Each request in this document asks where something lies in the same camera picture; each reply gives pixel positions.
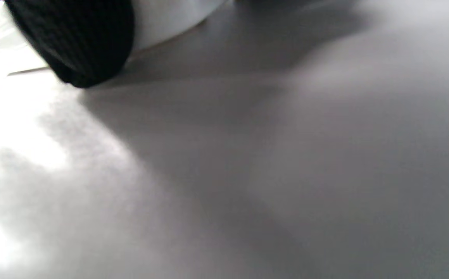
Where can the person's right hand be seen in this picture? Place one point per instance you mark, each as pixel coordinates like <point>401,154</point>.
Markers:
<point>77,38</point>

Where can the smooth white Hanoi Tower plate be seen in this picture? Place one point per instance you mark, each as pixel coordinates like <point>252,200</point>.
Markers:
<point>162,19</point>

